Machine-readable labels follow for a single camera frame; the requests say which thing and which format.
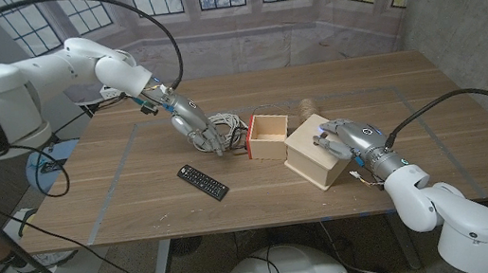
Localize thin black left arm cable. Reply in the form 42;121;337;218
0;85;205;273

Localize black TV remote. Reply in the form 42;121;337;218
174;158;232;208

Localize wooden cabinet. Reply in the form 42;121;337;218
251;99;300;121

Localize small black device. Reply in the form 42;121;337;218
38;157;70;174

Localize red-fronted drawer with black handle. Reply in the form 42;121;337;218
225;109;295;168

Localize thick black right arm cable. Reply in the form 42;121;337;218
380;85;488;154

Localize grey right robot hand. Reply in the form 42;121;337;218
308;109;412;191

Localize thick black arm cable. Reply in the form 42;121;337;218
0;0;214;273
380;85;488;154

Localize brown twine spool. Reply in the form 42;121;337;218
296;96;323;125

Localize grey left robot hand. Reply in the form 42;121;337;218
151;78;228;165

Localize grey table leg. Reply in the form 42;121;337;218
386;209;423;273
145;239;177;273

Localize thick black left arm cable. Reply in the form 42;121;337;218
0;0;214;273

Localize coiled white network cable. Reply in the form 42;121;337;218
189;108;252;156

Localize light wooden drawer unit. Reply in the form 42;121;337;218
278;109;357;197

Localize blue round stool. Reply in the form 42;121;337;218
22;137;86;197

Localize printed bay window backdrop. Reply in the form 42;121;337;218
0;0;437;118

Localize black floor fan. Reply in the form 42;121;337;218
170;234;207;259

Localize white power strip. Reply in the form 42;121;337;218
99;82;125;103

